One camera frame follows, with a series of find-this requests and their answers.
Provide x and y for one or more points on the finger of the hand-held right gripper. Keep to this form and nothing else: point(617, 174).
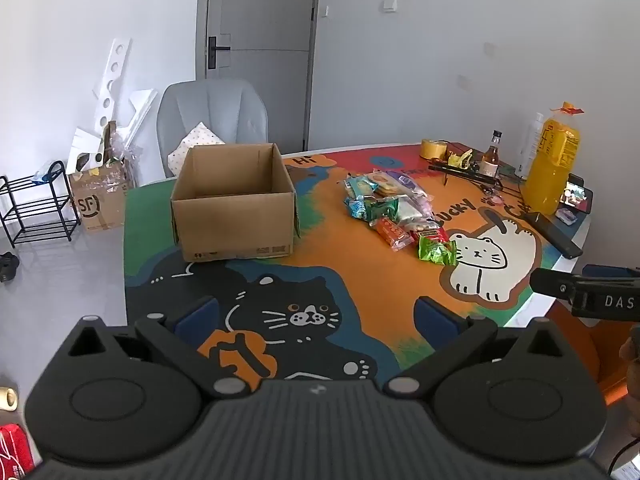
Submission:
point(550, 282)
point(607, 271)

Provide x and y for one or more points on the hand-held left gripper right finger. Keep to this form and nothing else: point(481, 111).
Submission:
point(436, 321)

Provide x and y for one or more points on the clear plastic wrap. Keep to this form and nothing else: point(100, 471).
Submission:
point(120, 152)

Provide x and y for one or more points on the small purple packet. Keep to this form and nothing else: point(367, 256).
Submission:
point(567, 215)

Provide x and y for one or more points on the cartoon cat table mat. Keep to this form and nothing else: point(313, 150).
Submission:
point(350, 265)

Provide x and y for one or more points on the red can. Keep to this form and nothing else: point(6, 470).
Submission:
point(15, 452)

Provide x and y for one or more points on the beige roll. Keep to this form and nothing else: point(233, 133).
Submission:
point(7, 400)

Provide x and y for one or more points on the white foam piece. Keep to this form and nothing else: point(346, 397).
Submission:
point(82, 145)

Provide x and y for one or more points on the large orange juice bottle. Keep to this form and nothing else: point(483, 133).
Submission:
point(550, 170)

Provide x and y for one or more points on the small glass bottle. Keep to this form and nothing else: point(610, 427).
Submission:
point(491, 157)

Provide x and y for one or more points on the black smartphone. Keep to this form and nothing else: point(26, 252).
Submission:
point(577, 194)

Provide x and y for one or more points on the orange stool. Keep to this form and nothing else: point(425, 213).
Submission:
point(590, 342)

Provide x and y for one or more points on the pile of snack packets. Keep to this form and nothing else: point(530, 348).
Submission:
point(395, 205)

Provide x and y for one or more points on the red snack packet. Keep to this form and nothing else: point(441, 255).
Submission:
point(432, 234)

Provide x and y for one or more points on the white foam board with holes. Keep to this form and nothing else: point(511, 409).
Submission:
point(112, 85)

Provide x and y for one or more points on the blue white cloth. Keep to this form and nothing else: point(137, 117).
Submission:
point(46, 172)

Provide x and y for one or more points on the black remote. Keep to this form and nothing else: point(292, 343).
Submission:
point(555, 235)

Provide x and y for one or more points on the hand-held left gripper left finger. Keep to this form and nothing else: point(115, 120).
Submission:
point(197, 319)

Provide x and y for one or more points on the yellow tape roll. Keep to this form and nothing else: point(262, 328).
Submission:
point(433, 149)

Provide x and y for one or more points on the green snack packet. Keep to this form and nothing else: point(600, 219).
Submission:
point(437, 252)

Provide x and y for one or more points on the yellow green small packet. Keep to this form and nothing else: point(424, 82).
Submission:
point(458, 158)

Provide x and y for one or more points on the grey door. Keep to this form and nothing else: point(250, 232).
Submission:
point(265, 10)

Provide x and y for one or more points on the dotted cream pillow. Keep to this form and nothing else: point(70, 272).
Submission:
point(197, 137)

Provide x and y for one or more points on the white foam strip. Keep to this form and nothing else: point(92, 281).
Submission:
point(141, 105)

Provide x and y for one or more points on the black shoe rack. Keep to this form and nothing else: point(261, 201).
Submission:
point(40, 232)

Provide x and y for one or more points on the black sandal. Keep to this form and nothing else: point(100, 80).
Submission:
point(7, 267)

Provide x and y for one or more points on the cardboard box with logo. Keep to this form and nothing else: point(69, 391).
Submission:
point(97, 205)

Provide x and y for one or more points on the white plastic bottle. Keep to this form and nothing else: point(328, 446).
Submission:
point(531, 140)

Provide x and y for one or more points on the brown cardboard box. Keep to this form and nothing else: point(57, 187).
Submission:
point(230, 225)

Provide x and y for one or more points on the grey chair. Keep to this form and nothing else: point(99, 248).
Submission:
point(215, 110)

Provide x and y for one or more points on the person's right hand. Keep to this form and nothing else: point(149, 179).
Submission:
point(632, 362)

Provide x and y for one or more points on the black metal stand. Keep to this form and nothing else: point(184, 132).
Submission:
point(465, 172)

